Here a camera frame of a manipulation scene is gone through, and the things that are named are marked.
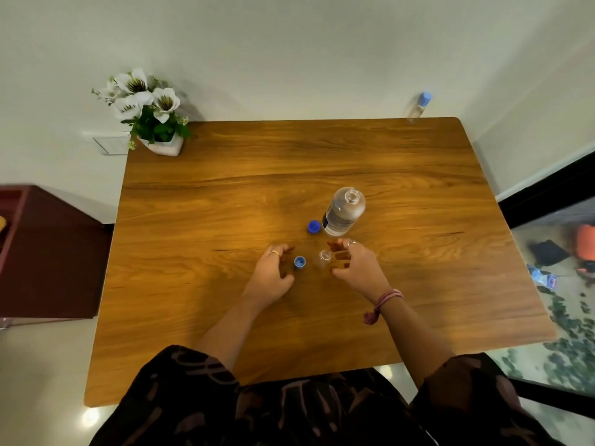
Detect person's right hand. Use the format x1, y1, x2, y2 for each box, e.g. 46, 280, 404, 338
328, 239, 394, 305

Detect person's left hand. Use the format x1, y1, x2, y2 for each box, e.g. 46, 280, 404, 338
242, 244, 297, 312

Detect person's left forearm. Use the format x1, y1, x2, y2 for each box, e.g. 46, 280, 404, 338
194, 296, 275, 374

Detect person's right forearm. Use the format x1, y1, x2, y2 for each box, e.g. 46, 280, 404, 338
374, 295, 457, 390

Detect large clear plastic bottle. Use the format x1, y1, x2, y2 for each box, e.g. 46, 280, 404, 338
322, 186, 366, 237

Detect dark patterned garment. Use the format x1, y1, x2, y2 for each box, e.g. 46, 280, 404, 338
88, 344, 565, 446

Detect white flower pot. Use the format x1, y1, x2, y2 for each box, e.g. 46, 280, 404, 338
138, 133, 184, 157

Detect slim clear bottle blue cap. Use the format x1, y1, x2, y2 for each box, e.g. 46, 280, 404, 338
406, 91, 433, 124

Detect blue printed packet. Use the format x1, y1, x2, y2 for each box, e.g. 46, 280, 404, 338
527, 265, 558, 291

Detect black flat pouch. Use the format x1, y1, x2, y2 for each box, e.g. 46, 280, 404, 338
528, 240, 571, 267

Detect white artificial flowers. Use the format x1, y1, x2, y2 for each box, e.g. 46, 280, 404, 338
91, 68, 192, 151

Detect dark red wooden cabinet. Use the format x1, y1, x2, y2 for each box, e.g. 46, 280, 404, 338
0, 185, 114, 321

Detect orange bag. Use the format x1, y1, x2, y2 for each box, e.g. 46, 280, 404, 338
573, 224, 595, 263

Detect pink thread bracelet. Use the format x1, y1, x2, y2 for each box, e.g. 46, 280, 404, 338
364, 289, 405, 326

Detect black chair frame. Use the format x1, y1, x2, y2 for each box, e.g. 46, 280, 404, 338
509, 377, 595, 421

